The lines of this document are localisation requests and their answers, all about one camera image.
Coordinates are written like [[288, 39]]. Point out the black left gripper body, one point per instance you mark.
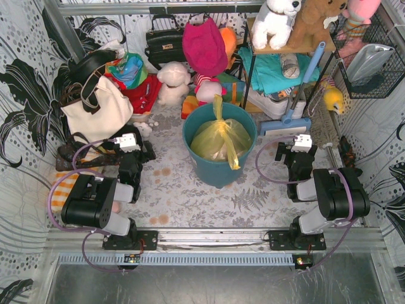
[[147, 152]]

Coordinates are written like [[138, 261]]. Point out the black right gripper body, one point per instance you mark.
[[281, 151]]

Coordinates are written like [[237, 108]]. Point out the yellow plastic trash bag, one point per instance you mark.
[[221, 139]]

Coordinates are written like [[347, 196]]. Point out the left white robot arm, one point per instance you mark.
[[90, 202]]

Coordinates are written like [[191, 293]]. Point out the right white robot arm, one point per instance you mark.
[[340, 197]]

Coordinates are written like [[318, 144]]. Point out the cream canvas tote bag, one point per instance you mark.
[[114, 111]]

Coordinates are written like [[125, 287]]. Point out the teal plastic trash bin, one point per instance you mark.
[[217, 173]]

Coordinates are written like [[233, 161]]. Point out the small white fluffy plush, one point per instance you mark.
[[145, 129]]

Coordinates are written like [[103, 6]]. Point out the black orange patterned cloth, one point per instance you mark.
[[348, 156]]

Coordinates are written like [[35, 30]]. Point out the white shoe box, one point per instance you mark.
[[277, 109]]

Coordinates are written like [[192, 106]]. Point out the red folded clothes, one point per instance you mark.
[[143, 97]]

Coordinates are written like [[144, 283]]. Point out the yellow plush duck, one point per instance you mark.
[[332, 96]]

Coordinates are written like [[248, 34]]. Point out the orange checkered cloth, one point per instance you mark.
[[63, 189]]

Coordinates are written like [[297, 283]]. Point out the colourful rainbow cloth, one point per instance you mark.
[[128, 72]]

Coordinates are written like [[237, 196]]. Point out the teal folded cloth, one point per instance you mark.
[[267, 76]]

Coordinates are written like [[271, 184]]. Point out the white plush lamb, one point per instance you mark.
[[175, 80]]

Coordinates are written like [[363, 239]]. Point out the rainbow striped folded towel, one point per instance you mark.
[[235, 89]]

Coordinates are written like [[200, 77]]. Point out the pink faced striped doll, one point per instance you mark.
[[207, 88]]

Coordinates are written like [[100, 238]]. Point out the black leather handbag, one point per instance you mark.
[[164, 46]]

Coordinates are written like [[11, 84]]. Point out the brown plush teddy bear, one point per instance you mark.
[[313, 21]]

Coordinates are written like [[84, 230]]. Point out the magenta felt hat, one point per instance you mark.
[[204, 48]]

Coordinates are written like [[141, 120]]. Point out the white plush dog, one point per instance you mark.
[[274, 22]]

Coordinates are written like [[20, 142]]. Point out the orange plush toy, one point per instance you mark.
[[230, 41]]

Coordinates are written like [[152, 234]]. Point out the pink plush toy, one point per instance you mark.
[[358, 18]]

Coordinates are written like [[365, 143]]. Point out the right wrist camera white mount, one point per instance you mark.
[[302, 143]]

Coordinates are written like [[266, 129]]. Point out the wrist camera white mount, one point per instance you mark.
[[302, 143], [127, 142]]

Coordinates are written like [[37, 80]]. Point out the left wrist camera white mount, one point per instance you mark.
[[127, 142]]

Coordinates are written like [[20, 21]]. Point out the chenille mop with metal handle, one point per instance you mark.
[[323, 130]]

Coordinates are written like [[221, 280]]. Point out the black wire basket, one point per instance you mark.
[[379, 85]]

